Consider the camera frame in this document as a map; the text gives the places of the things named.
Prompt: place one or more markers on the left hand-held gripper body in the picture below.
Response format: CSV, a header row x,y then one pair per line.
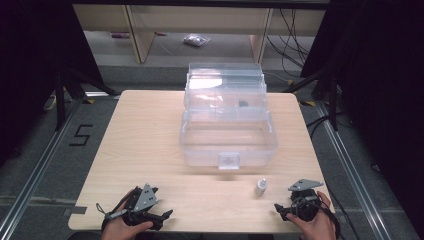
x,y
145,198

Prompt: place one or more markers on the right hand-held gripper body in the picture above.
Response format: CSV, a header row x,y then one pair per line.
x,y
305,200

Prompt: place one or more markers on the small white dropper bottle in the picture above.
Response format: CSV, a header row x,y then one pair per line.
x,y
260,188

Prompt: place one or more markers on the clear plastic storage box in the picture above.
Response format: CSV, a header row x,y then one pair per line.
x,y
227,133

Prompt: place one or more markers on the person's right hand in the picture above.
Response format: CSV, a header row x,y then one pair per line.
x,y
316,226

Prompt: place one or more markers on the person's left hand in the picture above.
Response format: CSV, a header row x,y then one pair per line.
x,y
120,228

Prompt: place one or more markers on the yellow tape piece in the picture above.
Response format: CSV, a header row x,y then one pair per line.
x,y
307,103
88,101

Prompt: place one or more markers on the black metal stand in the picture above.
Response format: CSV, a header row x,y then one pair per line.
x,y
66,96
325,96

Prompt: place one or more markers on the dark curtain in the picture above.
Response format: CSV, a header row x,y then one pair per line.
x,y
36,66
376,93

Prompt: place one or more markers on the small pink object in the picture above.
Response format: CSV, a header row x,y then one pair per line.
x,y
120,34

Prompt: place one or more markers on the clear plastic bag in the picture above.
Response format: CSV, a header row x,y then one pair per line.
x,y
196,40

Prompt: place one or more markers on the beige wooden desk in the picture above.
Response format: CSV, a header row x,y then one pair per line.
x,y
200,20

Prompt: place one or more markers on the aluminium floor rail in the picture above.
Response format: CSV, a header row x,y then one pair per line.
x,y
353,173
36,166

